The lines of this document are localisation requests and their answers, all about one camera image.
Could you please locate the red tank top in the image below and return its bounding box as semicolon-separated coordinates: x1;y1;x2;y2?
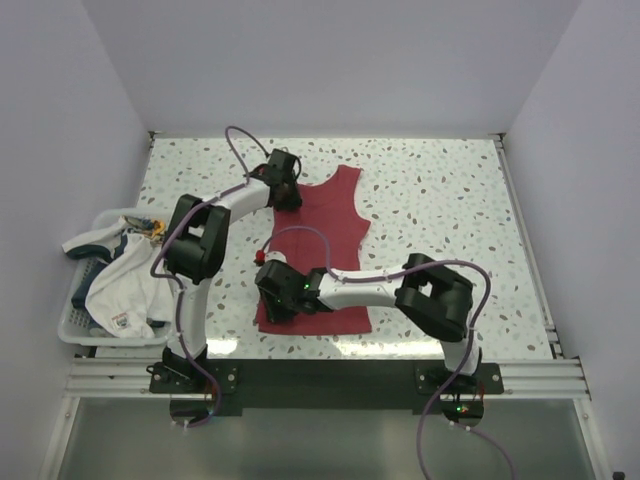
256;165;372;336

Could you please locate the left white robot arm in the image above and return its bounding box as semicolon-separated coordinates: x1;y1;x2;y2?
160;149;302;392

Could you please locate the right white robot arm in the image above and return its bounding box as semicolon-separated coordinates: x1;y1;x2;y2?
255;254;481;393

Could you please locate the white navy tank top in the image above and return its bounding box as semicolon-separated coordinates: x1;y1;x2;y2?
62;215;174;340

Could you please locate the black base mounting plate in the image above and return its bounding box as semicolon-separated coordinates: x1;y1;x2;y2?
146;359;504;420

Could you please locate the colourful printed garment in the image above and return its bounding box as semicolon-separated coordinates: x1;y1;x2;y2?
122;215;166;244

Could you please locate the white plastic laundry basket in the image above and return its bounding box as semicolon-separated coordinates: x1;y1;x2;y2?
58;207;173;348

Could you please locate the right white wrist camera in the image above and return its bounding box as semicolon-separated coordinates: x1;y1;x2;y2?
254;250;286;266

